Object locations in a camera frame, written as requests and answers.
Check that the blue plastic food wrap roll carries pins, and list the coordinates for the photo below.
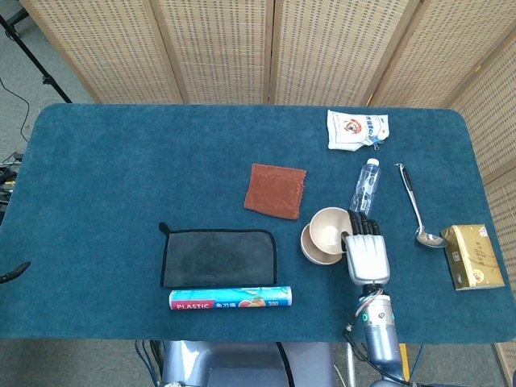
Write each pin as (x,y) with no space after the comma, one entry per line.
(230,300)

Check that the black tripod stand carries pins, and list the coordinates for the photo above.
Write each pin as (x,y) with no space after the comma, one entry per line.
(34,60)

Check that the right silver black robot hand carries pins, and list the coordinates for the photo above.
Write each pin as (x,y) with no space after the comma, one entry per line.
(367,258)

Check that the gold cardboard box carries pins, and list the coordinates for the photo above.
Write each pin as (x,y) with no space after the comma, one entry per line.
(471,258)

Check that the woven rattan screen panel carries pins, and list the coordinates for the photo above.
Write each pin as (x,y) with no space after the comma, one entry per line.
(500,121)
(113,48)
(334,48)
(221,48)
(443,48)
(506,209)

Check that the grey cloth with black trim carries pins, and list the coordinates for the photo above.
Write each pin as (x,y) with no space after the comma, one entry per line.
(217,258)

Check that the small blue binder clip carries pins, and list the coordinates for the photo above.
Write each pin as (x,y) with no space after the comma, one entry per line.
(377,141)

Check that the white metal table leg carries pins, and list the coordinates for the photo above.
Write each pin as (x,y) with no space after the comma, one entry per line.
(350,373)

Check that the blue plush table cover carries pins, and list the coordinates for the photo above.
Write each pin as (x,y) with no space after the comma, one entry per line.
(121,161)

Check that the yellow table leg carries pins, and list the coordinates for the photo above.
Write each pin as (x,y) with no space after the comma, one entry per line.
(404,359)

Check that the metal ladle with black grip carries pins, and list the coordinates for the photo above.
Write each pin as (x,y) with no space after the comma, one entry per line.
(431,240)

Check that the white printed plastic bag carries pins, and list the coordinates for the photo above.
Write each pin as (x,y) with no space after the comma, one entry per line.
(350,129)

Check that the rust orange folded cloth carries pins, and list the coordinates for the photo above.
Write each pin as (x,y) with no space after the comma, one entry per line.
(274,191)

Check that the blue-grey robot torso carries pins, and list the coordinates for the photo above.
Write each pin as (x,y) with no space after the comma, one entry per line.
(242,363)

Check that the beige plastic bowl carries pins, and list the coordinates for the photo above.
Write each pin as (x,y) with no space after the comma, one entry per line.
(328,231)
(322,259)

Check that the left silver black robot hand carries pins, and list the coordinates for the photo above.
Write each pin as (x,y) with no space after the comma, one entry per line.
(16,270)

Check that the clear plastic water bottle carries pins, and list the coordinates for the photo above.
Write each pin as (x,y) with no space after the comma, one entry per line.
(366,185)

